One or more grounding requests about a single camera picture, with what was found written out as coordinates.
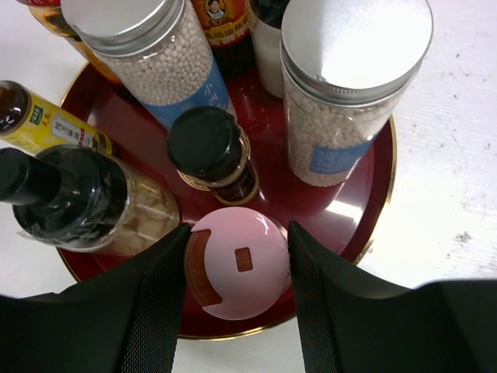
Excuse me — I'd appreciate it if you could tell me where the tall silver lid spice jar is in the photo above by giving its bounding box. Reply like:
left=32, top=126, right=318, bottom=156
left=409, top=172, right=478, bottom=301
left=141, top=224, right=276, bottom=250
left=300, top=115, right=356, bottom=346
left=280, top=0, right=433, bottom=187

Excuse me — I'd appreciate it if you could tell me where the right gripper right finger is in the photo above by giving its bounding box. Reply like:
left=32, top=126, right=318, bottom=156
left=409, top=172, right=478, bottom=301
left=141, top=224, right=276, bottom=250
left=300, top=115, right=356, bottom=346
left=288, top=221, right=496, bottom=372

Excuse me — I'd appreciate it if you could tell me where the small yellow label oil bottle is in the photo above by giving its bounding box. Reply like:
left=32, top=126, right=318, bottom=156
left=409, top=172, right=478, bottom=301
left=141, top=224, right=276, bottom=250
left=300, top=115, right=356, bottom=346
left=1, top=80, right=117, bottom=155

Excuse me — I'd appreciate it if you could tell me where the red round tray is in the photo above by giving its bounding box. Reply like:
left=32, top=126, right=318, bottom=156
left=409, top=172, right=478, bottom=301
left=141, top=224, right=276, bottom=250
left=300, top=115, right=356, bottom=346
left=56, top=61, right=399, bottom=342

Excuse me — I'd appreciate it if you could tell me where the red lid chili sauce jar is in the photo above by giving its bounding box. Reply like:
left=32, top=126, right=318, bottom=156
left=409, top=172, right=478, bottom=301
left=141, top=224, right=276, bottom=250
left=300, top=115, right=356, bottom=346
left=18, top=0, right=122, bottom=85

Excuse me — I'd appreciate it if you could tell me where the pink cap small bottle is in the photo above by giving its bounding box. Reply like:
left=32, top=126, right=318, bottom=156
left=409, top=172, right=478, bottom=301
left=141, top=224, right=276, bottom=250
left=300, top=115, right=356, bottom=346
left=184, top=207, right=290, bottom=320

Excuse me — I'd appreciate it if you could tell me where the black cap white powder bottle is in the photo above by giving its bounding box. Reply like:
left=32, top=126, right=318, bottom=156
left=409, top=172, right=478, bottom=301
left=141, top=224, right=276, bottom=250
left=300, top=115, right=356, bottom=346
left=248, top=0, right=289, bottom=99

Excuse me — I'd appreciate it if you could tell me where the dark cap brown spice shaker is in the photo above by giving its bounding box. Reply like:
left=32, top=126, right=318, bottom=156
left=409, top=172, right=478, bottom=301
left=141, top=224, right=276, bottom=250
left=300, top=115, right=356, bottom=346
left=167, top=106, right=259, bottom=206

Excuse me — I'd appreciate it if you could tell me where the silver lid jar blue label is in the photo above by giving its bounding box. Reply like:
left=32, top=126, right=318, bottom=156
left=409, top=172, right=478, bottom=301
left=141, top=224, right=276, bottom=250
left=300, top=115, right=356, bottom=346
left=61, top=0, right=236, bottom=128

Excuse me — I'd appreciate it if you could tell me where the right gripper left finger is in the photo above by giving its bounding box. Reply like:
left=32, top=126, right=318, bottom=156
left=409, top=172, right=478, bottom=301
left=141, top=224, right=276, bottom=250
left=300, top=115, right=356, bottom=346
left=1, top=224, right=191, bottom=372

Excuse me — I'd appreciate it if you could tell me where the black cap brown spice bottle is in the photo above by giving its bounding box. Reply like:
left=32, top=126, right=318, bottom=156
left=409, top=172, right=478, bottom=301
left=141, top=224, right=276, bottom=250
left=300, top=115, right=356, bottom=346
left=1, top=145, right=180, bottom=256

